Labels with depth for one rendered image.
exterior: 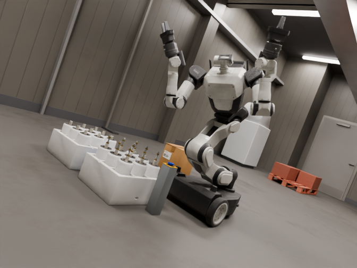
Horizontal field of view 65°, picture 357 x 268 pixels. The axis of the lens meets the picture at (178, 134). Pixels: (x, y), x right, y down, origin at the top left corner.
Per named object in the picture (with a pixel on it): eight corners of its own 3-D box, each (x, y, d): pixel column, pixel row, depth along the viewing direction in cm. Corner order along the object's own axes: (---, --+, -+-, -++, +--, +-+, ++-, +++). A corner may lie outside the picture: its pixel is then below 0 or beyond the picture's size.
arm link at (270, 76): (267, 57, 155) (265, 82, 156) (278, 59, 160) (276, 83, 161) (258, 58, 160) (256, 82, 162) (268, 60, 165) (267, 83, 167)
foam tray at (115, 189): (123, 181, 213) (131, 159, 212) (155, 204, 187) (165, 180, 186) (77, 177, 183) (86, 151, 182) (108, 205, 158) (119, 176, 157)
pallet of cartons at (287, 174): (285, 181, 704) (290, 166, 702) (316, 195, 654) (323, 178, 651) (266, 178, 614) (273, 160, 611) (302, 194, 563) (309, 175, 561)
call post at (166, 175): (153, 209, 177) (170, 164, 175) (160, 215, 172) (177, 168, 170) (144, 209, 172) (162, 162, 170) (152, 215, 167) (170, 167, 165)
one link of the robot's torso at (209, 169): (211, 166, 234) (190, 133, 200) (230, 175, 222) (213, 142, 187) (200, 181, 230) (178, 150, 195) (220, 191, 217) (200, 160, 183)
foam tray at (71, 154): (88, 155, 248) (95, 136, 247) (113, 173, 223) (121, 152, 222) (45, 149, 218) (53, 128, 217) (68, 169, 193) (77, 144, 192)
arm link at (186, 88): (170, 112, 197) (185, 88, 204) (183, 115, 188) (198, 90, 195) (161, 102, 189) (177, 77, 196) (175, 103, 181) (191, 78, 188)
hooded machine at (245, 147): (234, 160, 762) (255, 106, 752) (255, 169, 720) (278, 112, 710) (219, 156, 699) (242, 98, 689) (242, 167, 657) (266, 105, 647)
